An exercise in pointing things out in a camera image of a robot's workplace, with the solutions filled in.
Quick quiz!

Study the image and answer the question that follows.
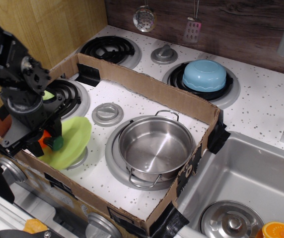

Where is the front left black burner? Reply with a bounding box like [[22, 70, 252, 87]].
[[49, 79, 81, 119]]

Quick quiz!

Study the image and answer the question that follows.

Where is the hanging metal grater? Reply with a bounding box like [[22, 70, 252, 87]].
[[183, 0, 202, 44]]

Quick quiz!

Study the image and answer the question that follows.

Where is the hanging round metal strainer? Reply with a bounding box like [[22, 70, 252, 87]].
[[133, 0, 157, 33]]

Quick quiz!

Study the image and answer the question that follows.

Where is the grey stove knob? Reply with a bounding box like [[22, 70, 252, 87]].
[[150, 44, 178, 65], [92, 103, 124, 127]]

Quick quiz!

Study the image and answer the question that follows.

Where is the orange toy carrot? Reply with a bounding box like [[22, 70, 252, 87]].
[[38, 130, 64, 151]]

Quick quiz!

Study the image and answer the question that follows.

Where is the front right grey burner ring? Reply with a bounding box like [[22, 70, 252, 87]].
[[104, 115, 197, 191]]

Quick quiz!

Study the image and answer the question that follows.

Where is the light green plastic plate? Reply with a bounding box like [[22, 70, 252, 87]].
[[39, 117, 92, 170]]

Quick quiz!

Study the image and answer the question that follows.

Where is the green toy broccoli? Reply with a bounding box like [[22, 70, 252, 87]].
[[43, 91, 55, 101]]

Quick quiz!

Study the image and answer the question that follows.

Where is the yellow sponge piece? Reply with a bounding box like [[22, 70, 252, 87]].
[[23, 219, 48, 234]]

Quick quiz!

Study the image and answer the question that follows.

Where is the grey front panel knob right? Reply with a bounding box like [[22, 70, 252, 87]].
[[85, 212, 122, 238]]

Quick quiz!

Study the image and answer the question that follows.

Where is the orange slice toy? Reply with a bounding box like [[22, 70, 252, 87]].
[[255, 222, 284, 238]]

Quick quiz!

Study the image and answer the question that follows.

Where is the stainless steel pot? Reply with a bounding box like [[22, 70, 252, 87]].
[[118, 110, 196, 188]]

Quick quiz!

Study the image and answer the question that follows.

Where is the back right black burner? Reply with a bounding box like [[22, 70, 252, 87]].
[[167, 62, 233, 101]]

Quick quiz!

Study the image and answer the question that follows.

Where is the brown cardboard fence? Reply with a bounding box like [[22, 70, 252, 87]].
[[13, 54, 220, 238]]

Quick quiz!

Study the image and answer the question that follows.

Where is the grey sink basin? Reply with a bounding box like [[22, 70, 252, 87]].
[[177, 132, 284, 238]]

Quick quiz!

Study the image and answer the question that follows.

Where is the light blue plastic bowl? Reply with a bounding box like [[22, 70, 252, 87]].
[[182, 59, 226, 93]]

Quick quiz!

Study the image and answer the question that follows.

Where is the grey front panel knob left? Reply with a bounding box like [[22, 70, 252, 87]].
[[0, 157, 27, 185]]

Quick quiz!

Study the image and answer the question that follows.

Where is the black burner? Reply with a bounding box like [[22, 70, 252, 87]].
[[49, 79, 81, 119], [78, 36, 136, 64], [167, 62, 233, 101]]

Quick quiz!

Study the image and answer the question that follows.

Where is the silver pot lid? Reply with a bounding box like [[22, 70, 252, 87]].
[[199, 200, 264, 238]]

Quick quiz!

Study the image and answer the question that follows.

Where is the grey centre stove knob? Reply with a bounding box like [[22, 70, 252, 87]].
[[92, 103, 124, 127]]

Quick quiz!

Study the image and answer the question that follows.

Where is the grey back stove knob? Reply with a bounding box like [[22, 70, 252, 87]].
[[150, 44, 178, 65]]

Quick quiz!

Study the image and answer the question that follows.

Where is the back left black burner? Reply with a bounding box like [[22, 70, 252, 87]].
[[78, 36, 136, 64]]

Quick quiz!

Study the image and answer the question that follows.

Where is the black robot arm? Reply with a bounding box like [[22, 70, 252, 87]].
[[0, 27, 65, 157]]

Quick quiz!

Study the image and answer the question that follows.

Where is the grey panel knob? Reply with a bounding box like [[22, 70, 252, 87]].
[[0, 157, 27, 185], [85, 212, 122, 238]]

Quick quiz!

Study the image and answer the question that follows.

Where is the grey knob under plate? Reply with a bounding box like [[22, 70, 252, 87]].
[[66, 147, 88, 170]]

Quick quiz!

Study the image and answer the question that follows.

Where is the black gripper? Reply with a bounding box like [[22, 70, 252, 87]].
[[0, 90, 65, 157]]

